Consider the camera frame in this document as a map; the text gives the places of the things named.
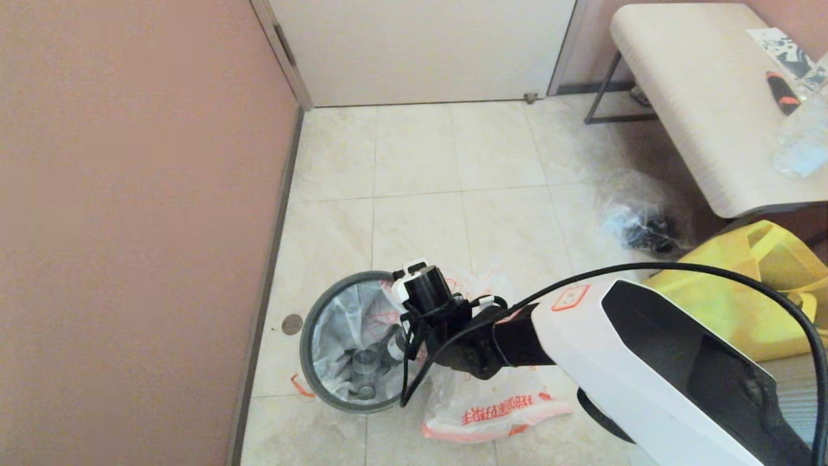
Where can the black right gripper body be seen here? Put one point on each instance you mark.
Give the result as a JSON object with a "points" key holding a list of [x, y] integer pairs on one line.
{"points": [[430, 291]]}

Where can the white plastic bag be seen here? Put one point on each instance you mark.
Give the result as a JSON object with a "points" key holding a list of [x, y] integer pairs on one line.
{"points": [[343, 317]]}

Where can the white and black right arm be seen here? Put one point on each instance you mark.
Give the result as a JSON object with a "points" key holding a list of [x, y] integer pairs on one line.
{"points": [[647, 362]]}

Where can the flat orange print plastic bag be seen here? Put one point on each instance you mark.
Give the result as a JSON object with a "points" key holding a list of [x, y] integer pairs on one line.
{"points": [[491, 414]]}

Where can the clear bag with dark items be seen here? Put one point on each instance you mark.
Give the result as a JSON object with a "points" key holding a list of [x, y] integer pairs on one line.
{"points": [[637, 217]]}

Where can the yellow fabric tote bag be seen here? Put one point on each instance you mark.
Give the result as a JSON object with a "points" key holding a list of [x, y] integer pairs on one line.
{"points": [[731, 304]]}

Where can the dark bottle with white label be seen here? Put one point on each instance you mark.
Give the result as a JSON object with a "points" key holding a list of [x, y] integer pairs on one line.
{"points": [[394, 346]]}

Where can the round metal floor drain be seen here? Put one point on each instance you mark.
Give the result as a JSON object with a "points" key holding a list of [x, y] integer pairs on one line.
{"points": [[292, 325]]}

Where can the long dark grey baseboard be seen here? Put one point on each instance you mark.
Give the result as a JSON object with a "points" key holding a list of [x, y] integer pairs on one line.
{"points": [[270, 285]]}

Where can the white door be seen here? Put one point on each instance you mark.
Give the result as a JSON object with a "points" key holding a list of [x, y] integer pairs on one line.
{"points": [[420, 52]]}

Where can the short dark grey baseboard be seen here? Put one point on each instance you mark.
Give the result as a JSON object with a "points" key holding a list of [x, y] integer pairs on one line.
{"points": [[582, 87]]}

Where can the small grey striped object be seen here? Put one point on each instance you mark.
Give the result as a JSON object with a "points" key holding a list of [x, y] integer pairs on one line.
{"points": [[639, 96]]}

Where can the beige wood grain table top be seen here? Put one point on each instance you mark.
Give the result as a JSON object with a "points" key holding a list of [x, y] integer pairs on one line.
{"points": [[698, 97]]}

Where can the clear plastic bottle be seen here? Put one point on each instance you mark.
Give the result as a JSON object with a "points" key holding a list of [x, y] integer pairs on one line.
{"points": [[802, 142]]}

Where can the black and orange tool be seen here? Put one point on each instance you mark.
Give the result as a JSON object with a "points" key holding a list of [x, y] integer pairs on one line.
{"points": [[781, 94]]}

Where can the black and white printed leaflet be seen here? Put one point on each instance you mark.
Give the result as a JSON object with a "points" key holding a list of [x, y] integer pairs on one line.
{"points": [[779, 48]]}

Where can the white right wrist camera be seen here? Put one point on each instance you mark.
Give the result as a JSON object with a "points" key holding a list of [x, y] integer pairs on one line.
{"points": [[401, 290]]}

